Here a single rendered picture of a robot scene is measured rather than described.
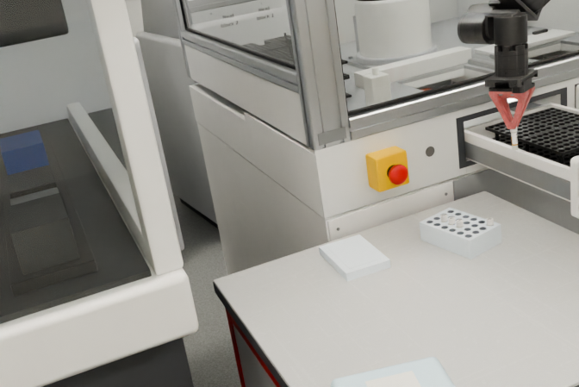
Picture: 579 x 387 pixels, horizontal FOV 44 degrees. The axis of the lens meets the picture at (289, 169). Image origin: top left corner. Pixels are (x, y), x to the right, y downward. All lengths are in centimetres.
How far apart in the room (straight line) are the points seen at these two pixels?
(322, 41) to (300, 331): 53
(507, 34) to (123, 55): 66
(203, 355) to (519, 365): 163
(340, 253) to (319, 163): 18
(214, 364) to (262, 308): 126
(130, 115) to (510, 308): 64
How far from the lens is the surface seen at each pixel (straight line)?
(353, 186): 143
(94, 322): 108
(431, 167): 151
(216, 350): 255
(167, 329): 111
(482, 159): 151
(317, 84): 134
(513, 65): 131
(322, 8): 133
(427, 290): 123
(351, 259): 131
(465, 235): 132
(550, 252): 133
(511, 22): 130
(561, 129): 151
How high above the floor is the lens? 139
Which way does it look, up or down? 20 degrees down
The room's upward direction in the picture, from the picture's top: 9 degrees counter-clockwise
